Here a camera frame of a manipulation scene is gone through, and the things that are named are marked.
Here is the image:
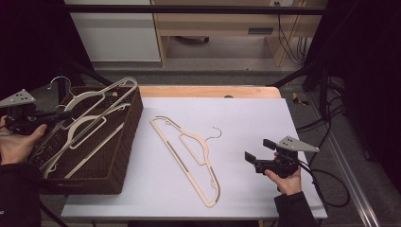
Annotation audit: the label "person's left hand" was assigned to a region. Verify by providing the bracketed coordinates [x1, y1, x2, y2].
[0, 115, 48, 166]

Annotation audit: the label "light wooden desk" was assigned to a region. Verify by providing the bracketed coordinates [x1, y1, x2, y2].
[150, 0, 327, 68]

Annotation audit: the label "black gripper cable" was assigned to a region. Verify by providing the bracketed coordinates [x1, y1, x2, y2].
[296, 159, 352, 209]

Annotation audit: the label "beige plastic clothes hanger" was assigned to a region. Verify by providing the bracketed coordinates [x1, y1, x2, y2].
[41, 102, 131, 180]
[29, 76, 139, 159]
[149, 115, 223, 209]

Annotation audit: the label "black floor cables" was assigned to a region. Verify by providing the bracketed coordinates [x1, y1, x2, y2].
[295, 77, 348, 133]

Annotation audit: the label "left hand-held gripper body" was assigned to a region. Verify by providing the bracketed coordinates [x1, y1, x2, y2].
[0, 89, 41, 135]

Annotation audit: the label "yellow and black tool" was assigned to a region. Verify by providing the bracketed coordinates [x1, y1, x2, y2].
[291, 92, 310, 107]

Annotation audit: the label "person's right hand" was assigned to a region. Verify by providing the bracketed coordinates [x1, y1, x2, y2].
[264, 168, 303, 197]

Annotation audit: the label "black metal stand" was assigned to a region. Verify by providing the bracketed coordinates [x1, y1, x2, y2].
[56, 56, 122, 105]
[269, 60, 330, 118]

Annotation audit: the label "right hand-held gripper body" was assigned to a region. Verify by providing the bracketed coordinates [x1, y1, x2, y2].
[253, 135, 320, 178]

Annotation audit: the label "silver metal rail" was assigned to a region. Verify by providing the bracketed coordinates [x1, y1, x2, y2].
[306, 93, 381, 227]

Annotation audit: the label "white table cover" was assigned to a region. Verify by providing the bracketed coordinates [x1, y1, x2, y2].
[61, 96, 329, 220]

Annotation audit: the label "black hanging cables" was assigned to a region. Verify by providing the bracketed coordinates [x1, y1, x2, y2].
[273, 1, 306, 66]

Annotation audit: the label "brown woven basket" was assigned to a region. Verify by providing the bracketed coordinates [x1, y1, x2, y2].
[29, 85, 145, 196]

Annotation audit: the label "white cabinet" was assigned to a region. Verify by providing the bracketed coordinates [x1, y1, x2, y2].
[64, 0, 162, 62]

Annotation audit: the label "black horizontal frame bar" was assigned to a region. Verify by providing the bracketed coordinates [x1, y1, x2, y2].
[62, 4, 327, 16]

